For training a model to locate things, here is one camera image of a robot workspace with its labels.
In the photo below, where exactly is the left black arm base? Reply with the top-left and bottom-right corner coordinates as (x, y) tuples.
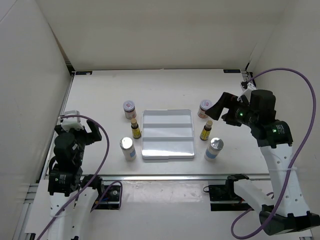
(91, 180), (123, 211)

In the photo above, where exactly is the white silver-cap bottle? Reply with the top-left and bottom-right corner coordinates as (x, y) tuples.
(204, 137), (224, 161)
(119, 137), (137, 161)

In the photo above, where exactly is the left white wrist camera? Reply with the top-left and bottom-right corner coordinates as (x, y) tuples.
(58, 110), (84, 132)

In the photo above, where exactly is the right blue corner label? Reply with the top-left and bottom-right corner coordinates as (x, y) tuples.
(223, 69), (241, 74)

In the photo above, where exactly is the right red-lid spice jar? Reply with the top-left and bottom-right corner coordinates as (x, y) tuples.
(197, 99), (213, 119)

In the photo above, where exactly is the left small yellow-label bottle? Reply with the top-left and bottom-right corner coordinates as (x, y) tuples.
(130, 118), (141, 139)

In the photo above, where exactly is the left blue corner label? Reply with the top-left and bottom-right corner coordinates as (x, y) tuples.
(75, 71), (93, 76)

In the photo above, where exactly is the white three-compartment tray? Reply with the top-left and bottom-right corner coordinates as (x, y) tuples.
(141, 109), (195, 163)

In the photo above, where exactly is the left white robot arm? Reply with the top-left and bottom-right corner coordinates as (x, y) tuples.
(38, 114), (105, 240)

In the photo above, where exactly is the blue corner label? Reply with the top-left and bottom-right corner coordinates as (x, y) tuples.
(75, 71), (93, 76)
(223, 69), (241, 74)

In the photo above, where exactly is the right small yellow-label bottle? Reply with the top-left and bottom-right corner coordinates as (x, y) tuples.
(199, 120), (213, 141)

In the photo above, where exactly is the red-lid spice jar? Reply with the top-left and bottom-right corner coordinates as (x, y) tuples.
(197, 99), (213, 119)
(123, 100), (137, 120)

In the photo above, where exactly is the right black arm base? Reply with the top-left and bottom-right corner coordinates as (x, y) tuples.
(202, 174), (250, 212)

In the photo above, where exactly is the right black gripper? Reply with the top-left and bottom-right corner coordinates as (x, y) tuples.
(204, 92), (258, 128)

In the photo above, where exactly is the small yellow-label bottle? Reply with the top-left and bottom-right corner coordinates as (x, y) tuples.
(199, 120), (213, 141)
(130, 118), (141, 139)

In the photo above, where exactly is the aluminium front rail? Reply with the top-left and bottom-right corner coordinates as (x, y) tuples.
(37, 174), (271, 182)

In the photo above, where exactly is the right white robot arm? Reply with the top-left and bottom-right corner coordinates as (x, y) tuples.
(205, 89), (320, 236)

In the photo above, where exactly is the left red-lid spice jar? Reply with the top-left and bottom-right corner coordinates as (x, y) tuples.
(123, 100), (137, 120)

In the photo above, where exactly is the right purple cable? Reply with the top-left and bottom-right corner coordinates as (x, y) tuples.
(230, 67), (316, 239)

